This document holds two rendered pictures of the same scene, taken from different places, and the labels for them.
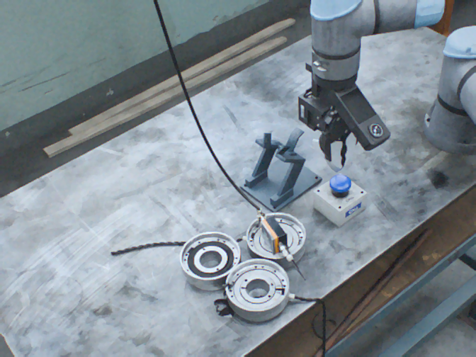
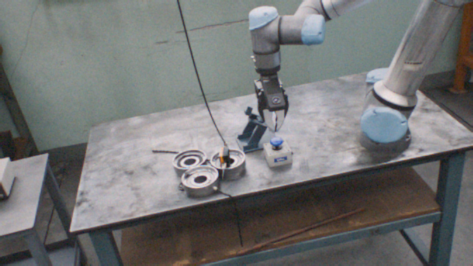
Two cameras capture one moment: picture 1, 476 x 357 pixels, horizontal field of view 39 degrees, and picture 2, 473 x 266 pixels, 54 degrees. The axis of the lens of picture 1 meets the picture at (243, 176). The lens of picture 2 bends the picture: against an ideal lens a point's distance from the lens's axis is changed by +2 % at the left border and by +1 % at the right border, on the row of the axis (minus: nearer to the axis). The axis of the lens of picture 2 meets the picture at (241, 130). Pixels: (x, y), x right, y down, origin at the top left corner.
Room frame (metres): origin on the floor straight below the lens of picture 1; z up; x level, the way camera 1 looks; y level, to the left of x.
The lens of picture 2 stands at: (-0.22, -0.62, 1.60)
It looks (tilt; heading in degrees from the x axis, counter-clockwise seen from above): 31 degrees down; 28
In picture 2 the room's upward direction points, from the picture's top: 8 degrees counter-clockwise
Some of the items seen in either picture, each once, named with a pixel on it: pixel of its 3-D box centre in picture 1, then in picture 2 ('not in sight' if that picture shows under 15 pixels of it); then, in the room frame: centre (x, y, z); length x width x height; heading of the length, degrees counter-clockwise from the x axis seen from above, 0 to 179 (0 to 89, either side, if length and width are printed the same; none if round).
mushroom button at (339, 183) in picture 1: (340, 190); (276, 146); (0.85, -0.17, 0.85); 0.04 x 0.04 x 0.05
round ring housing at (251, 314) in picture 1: (258, 291); (200, 181); (0.66, 0.00, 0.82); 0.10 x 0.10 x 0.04
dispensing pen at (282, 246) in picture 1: (282, 244); (225, 162); (0.73, -0.05, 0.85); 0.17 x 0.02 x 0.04; 22
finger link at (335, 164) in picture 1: (324, 150); (267, 117); (0.86, -0.15, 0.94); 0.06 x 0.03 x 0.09; 34
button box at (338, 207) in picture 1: (341, 197); (279, 153); (0.85, -0.18, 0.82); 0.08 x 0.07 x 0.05; 124
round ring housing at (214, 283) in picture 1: (211, 262); (190, 164); (0.73, 0.07, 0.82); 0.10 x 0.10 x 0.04
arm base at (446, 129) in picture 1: (464, 111); (385, 125); (1.03, -0.46, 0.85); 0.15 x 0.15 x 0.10
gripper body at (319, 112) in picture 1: (331, 97); (269, 83); (0.87, -0.16, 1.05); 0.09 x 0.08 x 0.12; 34
